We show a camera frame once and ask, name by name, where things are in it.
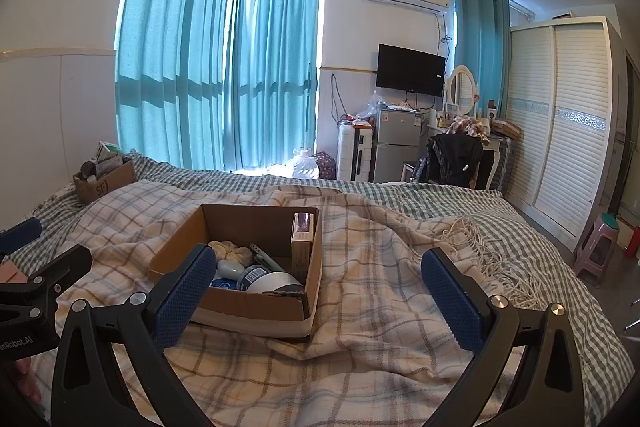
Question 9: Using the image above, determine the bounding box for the black jacket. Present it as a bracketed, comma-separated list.
[412, 134, 483, 188]

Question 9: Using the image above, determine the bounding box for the green checkered bed sheet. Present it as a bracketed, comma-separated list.
[0, 152, 636, 427]

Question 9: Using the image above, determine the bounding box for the narrow teal curtain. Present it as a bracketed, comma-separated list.
[450, 0, 511, 108]

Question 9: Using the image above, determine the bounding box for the large cardboard box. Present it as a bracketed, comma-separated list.
[146, 203, 323, 342]

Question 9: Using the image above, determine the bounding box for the clear plastic bag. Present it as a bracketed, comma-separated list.
[356, 91, 386, 122]

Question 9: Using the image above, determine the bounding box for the wide teal curtain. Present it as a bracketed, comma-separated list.
[116, 0, 236, 170]

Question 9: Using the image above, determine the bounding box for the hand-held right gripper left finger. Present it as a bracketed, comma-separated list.
[51, 243, 217, 427]

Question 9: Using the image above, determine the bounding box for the white oval mirror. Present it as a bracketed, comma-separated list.
[446, 65, 479, 116]

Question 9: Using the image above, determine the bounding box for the white sock bundle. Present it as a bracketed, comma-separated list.
[207, 239, 253, 265]

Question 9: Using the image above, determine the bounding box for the dark dotted bag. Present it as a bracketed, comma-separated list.
[315, 152, 338, 180]

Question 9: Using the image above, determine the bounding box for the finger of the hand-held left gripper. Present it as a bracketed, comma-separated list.
[0, 217, 43, 254]
[0, 244, 93, 305]

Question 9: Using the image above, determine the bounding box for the small cardboard box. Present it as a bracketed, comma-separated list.
[73, 158, 137, 204]

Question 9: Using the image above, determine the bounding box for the pale green plastic tool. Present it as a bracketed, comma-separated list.
[250, 244, 281, 273]

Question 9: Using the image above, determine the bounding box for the pink plastic stool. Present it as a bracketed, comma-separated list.
[572, 213, 621, 285]

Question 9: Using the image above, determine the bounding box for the grey suitcase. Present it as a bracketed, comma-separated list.
[492, 119, 523, 192]

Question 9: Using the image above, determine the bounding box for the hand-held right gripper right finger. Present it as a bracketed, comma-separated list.
[420, 248, 588, 427]

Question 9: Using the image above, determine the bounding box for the green and white carton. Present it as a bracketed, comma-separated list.
[95, 142, 125, 172]

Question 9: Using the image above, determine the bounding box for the blue labelled bottle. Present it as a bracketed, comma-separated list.
[235, 264, 271, 292]

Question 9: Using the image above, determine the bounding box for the silver mini fridge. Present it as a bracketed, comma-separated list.
[372, 108, 423, 184]

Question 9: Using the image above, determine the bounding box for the dark wall cable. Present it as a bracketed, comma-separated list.
[330, 74, 351, 122]

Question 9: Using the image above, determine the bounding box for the white suitcase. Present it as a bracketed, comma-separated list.
[336, 125, 375, 182]

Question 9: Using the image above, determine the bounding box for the plaid fringed blanket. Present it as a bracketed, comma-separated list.
[50, 184, 596, 427]

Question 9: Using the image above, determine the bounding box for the white sliding door wardrobe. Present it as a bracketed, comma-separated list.
[502, 17, 623, 253]

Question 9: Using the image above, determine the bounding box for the person's left hand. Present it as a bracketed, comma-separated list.
[9, 356, 42, 404]

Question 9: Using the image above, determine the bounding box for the black wall television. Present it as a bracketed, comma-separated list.
[376, 44, 447, 96]

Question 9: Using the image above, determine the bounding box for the translucent water jug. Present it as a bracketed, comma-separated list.
[292, 147, 321, 180]

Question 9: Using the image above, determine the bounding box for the pink wallet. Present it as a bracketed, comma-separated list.
[0, 257, 26, 285]

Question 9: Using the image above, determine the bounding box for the patterned cloth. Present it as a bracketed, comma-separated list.
[446, 117, 491, 140]

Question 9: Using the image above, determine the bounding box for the small carton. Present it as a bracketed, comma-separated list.
[291, 213, 316, 273]

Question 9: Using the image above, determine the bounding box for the white tape roll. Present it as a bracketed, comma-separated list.
[247, 271, 307, 298]

